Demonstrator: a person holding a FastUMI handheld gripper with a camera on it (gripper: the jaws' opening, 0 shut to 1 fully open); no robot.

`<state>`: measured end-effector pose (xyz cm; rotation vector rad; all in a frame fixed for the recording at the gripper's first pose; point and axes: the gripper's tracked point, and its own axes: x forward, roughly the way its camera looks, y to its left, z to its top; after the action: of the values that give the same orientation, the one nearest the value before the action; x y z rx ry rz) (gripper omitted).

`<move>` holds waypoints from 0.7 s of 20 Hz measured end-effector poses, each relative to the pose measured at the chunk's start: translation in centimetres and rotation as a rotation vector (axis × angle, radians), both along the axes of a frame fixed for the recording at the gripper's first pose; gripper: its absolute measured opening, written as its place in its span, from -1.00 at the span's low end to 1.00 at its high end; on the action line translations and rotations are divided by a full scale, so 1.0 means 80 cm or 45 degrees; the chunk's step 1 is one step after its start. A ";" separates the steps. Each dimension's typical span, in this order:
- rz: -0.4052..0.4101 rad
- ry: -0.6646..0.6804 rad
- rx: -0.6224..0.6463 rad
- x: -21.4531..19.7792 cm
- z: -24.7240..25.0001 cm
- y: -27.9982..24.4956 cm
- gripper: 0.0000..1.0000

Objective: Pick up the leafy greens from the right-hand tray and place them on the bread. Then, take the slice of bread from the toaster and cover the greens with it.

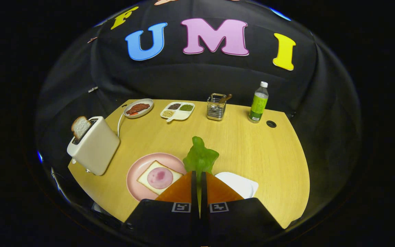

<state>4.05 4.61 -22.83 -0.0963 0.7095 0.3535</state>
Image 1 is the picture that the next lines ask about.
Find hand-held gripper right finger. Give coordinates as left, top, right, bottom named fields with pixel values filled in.
left=200, top=171, right=284, bottom=245

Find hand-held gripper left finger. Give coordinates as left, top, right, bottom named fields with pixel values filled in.
left=123, top=170, right=200, bottom=245

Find green lettuce leaf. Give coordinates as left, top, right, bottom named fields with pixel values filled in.
left=183, top=136, right=219, bottom=216

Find toasted bread slice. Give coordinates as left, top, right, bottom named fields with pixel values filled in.
left=71, top=116, right=92, bottom=140

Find white plate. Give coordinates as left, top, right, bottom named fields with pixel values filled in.
left=215, top=172, right=259, bottom=199

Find pink ham slice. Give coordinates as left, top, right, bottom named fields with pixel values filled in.
left=147, top=167, right=173, bottom=189

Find white bread slice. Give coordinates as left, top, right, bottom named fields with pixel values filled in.
left=137, top=160, right=183, bottom=196

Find pink round plate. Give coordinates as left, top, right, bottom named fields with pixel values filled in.
left=127, top=153, right=187, bottom=202

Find white toaster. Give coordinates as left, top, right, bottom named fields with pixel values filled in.
left=67, top=116, right=120, bottom=176

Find white divided bean dish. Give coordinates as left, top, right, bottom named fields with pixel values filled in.
left=160, top=102, right=195, bottom=122

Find brown meat slices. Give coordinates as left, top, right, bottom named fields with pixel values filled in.
left=126, top=103, right=150, bottom=115

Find green label drink bottle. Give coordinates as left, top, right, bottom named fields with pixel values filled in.
left=248, top=81, right=269, bottom=123

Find round plate with meat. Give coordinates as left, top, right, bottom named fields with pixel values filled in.
left=124, top=98, right=154, bottom=119

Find black backdrop cloth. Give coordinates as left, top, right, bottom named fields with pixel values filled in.
left=35, top=0, right=361, bottom=227

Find white toaster cable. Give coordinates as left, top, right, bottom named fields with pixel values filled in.
left=117, top=110, right=127, bottom=138

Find metal wire holder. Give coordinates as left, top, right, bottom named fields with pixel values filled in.
left=207, top=93, right=227, bottom=121

